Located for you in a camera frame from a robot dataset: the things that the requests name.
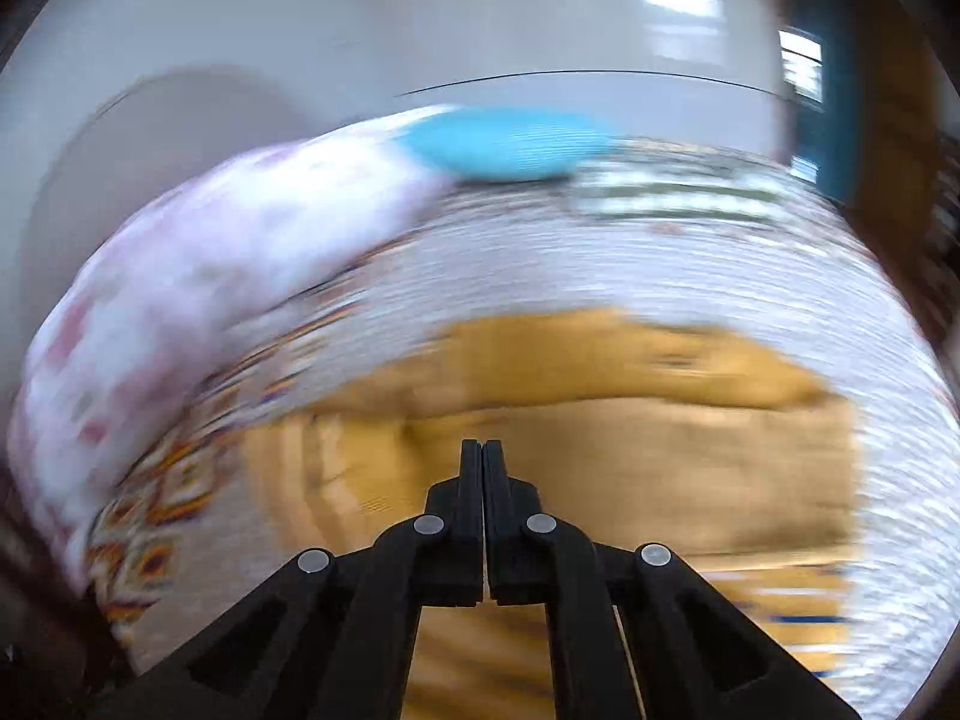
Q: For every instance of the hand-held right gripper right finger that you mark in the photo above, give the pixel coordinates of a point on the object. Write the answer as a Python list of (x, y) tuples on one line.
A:
[(501, 532)]

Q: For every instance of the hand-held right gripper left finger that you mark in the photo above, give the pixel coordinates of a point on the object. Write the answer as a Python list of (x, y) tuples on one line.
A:
[(469, 532)]

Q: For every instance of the yellow striped garment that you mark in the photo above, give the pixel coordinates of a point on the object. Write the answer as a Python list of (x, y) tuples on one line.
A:
[(600, 427)]

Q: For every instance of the beige quilted bedspread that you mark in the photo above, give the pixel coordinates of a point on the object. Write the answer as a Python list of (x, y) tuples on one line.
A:
[(600, 262)]

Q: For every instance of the orange patterned bed sheet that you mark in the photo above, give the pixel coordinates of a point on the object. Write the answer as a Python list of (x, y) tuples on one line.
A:
[(150, 540)]

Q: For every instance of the pink floral quilt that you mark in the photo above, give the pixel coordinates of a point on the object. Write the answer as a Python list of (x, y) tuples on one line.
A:
[(187, 277)]

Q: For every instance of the green patterned bolster pillow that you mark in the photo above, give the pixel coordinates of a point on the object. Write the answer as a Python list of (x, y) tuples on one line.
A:
[(675, 195)]

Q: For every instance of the blue pillow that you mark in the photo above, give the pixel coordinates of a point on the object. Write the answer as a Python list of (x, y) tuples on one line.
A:
[(502, 142)]

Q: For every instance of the blue door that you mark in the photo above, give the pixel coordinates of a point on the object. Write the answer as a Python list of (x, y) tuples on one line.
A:
[(806, 135)]

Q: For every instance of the pale padded headboard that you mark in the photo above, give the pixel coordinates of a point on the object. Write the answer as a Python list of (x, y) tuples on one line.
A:
[(150, 135)]

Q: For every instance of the wooden door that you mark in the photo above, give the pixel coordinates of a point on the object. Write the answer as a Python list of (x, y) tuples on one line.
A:
[(885, 127)]

